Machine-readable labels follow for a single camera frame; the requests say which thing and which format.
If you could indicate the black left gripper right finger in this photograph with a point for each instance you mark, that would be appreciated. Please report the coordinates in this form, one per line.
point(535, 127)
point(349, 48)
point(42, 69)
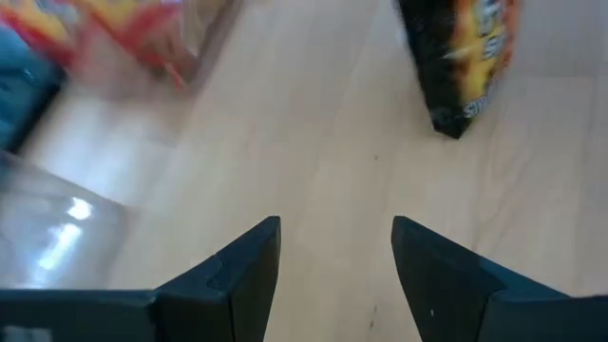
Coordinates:
point(446, 294)

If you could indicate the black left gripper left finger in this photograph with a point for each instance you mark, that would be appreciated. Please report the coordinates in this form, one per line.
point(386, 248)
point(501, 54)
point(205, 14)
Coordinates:
point(228, 294)

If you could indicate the black Maruchan fire noodle packet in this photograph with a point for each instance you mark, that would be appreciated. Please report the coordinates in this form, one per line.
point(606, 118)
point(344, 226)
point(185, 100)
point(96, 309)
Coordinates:
point(437, 71)

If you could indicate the clear plastic bin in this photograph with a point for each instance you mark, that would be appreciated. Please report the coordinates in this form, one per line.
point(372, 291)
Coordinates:
point(209, 43)
point(57, 228)

